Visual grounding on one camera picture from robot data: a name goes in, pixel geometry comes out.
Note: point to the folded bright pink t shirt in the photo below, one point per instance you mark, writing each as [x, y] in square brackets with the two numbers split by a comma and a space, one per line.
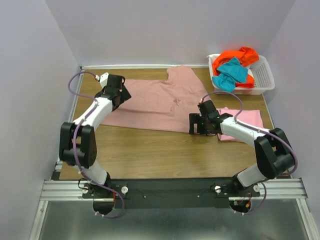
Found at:
[251, 117]

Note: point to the white plastic laundry basket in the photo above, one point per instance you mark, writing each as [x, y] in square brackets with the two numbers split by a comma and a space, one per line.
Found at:
[259, 70]

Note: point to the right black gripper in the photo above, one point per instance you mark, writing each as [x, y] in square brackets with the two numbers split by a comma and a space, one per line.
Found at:
[195, 118]

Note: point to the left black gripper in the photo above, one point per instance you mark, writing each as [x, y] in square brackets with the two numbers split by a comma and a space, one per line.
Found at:
[124, 94]

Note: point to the teal t shirt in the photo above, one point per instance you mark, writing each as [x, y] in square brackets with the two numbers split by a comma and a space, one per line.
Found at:
[230, 73]

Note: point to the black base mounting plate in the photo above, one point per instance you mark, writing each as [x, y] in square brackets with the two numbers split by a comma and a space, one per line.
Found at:
[170, 193]

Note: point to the dusty pink t shirt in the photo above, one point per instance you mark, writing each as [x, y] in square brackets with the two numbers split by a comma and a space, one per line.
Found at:
[161, 105]

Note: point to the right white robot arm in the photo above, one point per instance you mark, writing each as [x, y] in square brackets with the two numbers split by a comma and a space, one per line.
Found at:
[273, 152]

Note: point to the aluminium frame rail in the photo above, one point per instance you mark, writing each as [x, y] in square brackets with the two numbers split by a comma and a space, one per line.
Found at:
[285, 203]

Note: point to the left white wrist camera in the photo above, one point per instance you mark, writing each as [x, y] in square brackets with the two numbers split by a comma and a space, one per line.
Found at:
[102, 79]

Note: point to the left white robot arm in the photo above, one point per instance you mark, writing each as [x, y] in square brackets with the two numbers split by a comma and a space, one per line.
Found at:
[77, 142]

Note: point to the orange t shirt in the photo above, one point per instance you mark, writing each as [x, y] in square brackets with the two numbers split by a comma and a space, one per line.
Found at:
[246, 56]

